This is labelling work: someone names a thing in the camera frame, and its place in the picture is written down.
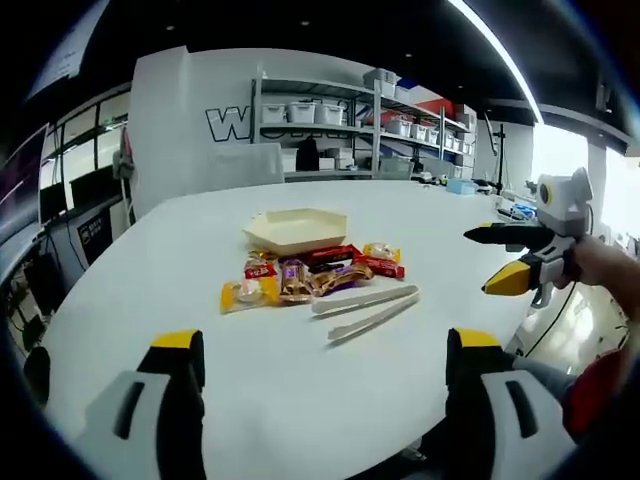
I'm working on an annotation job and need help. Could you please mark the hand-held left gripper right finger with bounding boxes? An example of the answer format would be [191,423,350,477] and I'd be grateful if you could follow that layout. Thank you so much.
[443,327,577,480]

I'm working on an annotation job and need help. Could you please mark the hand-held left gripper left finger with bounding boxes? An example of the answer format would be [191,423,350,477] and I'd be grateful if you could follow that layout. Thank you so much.
[74,329,207,480]

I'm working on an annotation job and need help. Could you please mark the small yellow food packet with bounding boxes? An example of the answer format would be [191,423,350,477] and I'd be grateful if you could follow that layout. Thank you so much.
[362,241,403,264]

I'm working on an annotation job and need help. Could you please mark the bright red food packet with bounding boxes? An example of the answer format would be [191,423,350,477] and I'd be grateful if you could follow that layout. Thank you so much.
[356,253,407,280]

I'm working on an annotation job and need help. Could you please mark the white food tongs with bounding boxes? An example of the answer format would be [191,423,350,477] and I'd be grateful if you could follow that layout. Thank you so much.
[310,283,422,347]

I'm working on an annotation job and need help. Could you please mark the yellow clear-window food packet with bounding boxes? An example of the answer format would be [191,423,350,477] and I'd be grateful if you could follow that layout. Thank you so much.
[220,278,280,315]

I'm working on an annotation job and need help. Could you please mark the long bronze food packet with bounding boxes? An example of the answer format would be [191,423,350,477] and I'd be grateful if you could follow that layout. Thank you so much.
[306,263,375,298]

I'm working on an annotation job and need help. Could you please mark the dark red food packet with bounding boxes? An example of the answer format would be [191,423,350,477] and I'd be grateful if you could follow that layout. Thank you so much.
[298,243,365,270]

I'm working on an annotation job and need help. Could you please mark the red and orange food packet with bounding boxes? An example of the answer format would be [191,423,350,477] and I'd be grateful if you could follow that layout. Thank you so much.
[243,251,278,281]

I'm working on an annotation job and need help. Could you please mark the bronze and purple food packet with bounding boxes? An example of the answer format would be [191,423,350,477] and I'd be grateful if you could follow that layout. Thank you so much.
[277,258,314,306]

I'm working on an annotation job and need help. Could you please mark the cream hexagonal paper container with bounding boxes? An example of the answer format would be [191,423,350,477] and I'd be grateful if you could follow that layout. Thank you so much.
[241,208,349,259]

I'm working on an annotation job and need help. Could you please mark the person's right hand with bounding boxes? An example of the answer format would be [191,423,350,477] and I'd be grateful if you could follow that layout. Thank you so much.
[553,233,630,302]

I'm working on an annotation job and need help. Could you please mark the person's grey trouser leg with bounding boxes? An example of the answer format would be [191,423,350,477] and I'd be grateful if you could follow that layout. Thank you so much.
[499,349,579,401]

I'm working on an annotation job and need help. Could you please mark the black metal stand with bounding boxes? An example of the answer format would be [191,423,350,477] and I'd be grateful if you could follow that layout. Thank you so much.
[490,121,510,197]

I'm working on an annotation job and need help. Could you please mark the person's red garment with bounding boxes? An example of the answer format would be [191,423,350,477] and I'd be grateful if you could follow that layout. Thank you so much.
[558,343,632,449]

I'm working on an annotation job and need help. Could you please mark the ceiling light strip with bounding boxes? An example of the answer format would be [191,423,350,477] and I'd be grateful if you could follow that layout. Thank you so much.
[447,0,547,127]

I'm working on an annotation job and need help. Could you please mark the grey metal shelving rack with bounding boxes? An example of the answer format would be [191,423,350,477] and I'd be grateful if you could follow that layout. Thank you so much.
[251,76,477,182]

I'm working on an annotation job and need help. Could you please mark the black cabinet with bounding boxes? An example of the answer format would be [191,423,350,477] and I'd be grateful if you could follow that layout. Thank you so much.
[68,193,127,267]

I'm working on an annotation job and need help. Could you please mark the black bag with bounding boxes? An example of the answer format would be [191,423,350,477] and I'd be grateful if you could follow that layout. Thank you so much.
[295,136,322,172]

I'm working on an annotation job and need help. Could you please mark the row of white storage bins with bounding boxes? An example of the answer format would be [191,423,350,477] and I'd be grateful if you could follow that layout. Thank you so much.
[259,68,474,156]

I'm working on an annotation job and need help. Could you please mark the white chair back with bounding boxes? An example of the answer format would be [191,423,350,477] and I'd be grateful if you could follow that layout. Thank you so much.
[206,141,286,190]

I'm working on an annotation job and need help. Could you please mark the hanging jacket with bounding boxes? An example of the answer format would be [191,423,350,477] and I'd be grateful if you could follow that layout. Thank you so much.
[113,123,138,182]

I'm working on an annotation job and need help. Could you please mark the dark wall monitor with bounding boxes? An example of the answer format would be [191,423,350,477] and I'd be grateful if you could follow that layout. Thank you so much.
[0,123,50,244]

